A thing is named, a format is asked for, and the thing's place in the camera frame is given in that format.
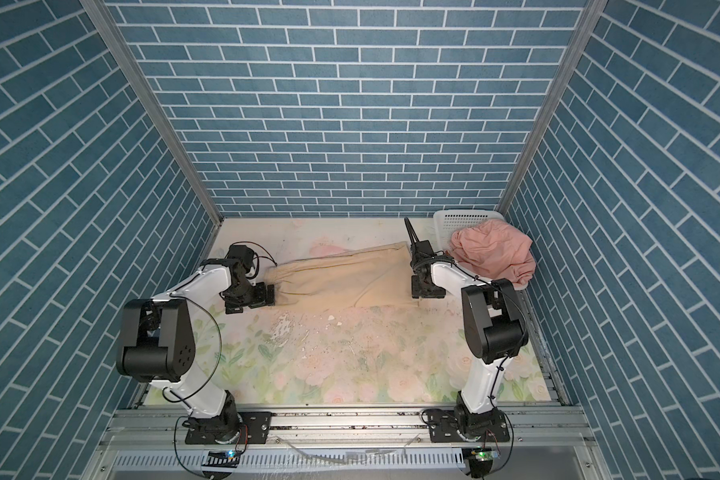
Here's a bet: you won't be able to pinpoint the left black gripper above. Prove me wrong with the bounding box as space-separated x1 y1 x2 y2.
226 280 276 314

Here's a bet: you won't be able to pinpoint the white plastic basket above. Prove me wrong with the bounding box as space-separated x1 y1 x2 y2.
433 209 504 250

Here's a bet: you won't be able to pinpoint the beige shorts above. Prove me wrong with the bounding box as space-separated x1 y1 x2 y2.
263 242 414 313

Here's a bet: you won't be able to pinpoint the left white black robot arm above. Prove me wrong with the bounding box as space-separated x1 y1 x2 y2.
116 259 275 443

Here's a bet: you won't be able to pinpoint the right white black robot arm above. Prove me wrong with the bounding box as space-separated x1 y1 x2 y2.
410 236 528 442

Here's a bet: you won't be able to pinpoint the pink shorts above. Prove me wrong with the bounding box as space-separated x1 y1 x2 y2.
447 219 536 290

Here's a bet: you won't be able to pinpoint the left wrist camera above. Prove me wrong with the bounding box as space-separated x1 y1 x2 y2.
225 244 259 278

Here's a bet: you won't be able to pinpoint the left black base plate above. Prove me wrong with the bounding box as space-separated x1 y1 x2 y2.
181 411 273 445

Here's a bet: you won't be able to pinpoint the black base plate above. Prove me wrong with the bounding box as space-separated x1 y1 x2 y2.
419 408 511 443
181 411 273 445

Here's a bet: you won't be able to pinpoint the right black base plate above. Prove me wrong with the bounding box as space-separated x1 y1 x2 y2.
419 408 511 443

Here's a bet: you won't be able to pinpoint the aluminium front rail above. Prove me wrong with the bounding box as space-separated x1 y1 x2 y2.
84 403 608 479

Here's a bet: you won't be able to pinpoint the right aluminium corner post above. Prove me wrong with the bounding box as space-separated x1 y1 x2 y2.
496 0 607 217

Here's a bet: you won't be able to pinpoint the aluminium corner post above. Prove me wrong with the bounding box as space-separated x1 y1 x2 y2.
80 0 223 227
496 0 607 217

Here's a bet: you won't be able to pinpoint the left aluminium corner post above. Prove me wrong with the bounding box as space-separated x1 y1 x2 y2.
80 0 223 227

